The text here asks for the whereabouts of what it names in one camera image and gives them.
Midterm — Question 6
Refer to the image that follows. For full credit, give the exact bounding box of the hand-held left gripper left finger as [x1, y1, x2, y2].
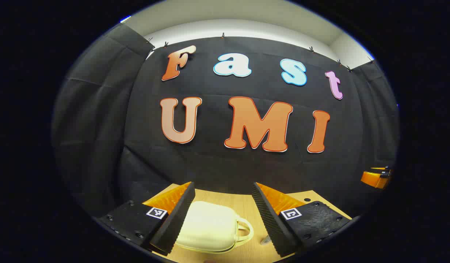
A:
[96, 181, 196, 256]

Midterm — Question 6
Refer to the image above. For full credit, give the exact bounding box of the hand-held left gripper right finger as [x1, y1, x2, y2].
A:
[251, 182, 352, 258]

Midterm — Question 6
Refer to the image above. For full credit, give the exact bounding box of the cream yellow small suitcase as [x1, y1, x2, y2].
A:
[174, 201, 255, 254]

